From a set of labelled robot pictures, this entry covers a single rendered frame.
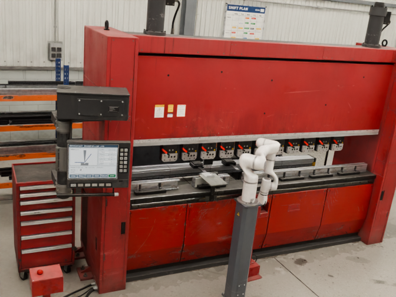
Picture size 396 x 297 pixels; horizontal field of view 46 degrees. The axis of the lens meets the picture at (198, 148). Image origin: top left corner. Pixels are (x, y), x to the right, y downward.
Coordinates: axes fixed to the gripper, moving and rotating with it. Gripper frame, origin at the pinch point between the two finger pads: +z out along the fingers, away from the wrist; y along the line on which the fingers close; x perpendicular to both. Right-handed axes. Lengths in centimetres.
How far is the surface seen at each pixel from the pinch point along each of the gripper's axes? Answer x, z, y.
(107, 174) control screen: -166, -63, 14
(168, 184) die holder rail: -85, -16, -40
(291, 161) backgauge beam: 78, -18, -52
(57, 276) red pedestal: -210, -11, 53
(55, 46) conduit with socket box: -90, -51, -463
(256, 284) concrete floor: -8, 72, 26
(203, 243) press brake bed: -48, 45, -19
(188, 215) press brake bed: -67, 12, -23
